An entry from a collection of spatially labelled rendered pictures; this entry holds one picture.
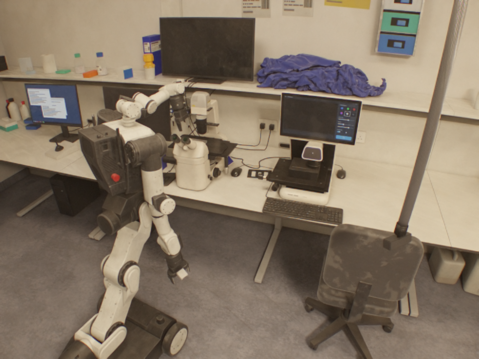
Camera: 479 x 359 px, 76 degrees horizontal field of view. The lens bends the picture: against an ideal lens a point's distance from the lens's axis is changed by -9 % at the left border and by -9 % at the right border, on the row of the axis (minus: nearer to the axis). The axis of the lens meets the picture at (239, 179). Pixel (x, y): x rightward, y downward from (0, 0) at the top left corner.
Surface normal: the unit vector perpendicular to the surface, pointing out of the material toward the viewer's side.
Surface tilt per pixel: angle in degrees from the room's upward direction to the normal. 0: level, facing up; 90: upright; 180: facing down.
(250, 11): 90
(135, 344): 0
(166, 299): 0
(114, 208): 42
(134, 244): 90
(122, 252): 48
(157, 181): 89
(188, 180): 91
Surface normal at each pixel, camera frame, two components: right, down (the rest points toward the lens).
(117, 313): 0.88, 0.24
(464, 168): -0.32, 0.48
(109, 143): 0.69, 0.35
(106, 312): -0.35, -0.26
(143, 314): 0.00, -0.87
